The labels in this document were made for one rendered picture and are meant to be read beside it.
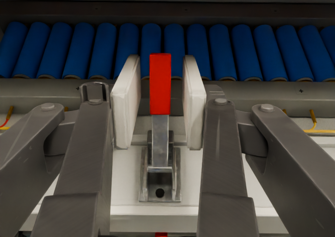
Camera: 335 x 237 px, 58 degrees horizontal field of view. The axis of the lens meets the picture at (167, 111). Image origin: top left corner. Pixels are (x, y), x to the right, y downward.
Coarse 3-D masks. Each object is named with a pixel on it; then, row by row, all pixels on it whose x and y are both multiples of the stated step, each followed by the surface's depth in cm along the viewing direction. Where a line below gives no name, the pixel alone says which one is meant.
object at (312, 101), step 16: (0, 80) 23; (16, 80) 23; (32, 80) 23; (48, 80) 23; (64, 80) 23; (80, 80) 23; (96, 80) 23; (112, 80) 23; (144, 80) 23; (176, 80) 23; (0, 96) 22; (16, 96) 22; (32, 96) 22; (48, 96) 22; (64, 96) 22; (144, 96) 22; (176, 96) 22; (240, 96) 22; (256, 96) 22; (272, 96) 22; (288, 96) 22; (304, 96) 22; (320, 96) 22; (0, 112) 23; (16, 112) 23; (144, 112) 23; (176, 112) 23; (288, 112) 23; (304, 112) 23; (320, 112) 23; (0, 128) 22
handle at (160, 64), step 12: (156, 60) 17; (168, 60) 17; (156, 72) 17; (168, 72) 17; (156, 84) 17; (168, 84) 17; (156, 96) 17; (168, 96) 17; (156, 108) 17; (168, 108) 17; (156, 120) 18; (156, 132) 18; (156, 144) 18; (156, 156) 19
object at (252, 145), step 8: (208, 88) 16; (216, 88) 16; (208, 96) 15; (216, 96) 15; (224, 96) 15; (240, 112) 13; (240, 120) 13; (248, 120) 13; (240, 128) 12; (248, 128) 12; (256, 128) 12; (240, 136) 13; (248, 136) 12; (256, 136) 12; (240, 144) 13; (248, 144) 13; (256, 144) 12; (264, 144) 12; (248, 152) 13; (256, 152) 13; (264, 152) 13
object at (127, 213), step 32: (128, 0) 28; (160, 0) 28; (192, 0) 28; (224, 0) 28; (256, 0) 28; (288, 0) 28; (320, 0) 28; (0, 32) 29; (320, 128) 23; (128, 160) 22; (192, 160) 22; (128, 192) 20; (192, 192) 20; (256, 192) 20; (32, 224) 21; (128, 224) 21; (160, 224) 21; (192, 224) 21
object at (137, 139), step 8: (136, 136) 22; (144, 136) 22; (176, 136) 22; (184, 136) 22; (312, 136) 22; (320, 136) 22; (136, 144) 22; (144, 144) 22; (176, 144) 22; (184, 144) 22; (320, 144) 22; (328, 144) 22
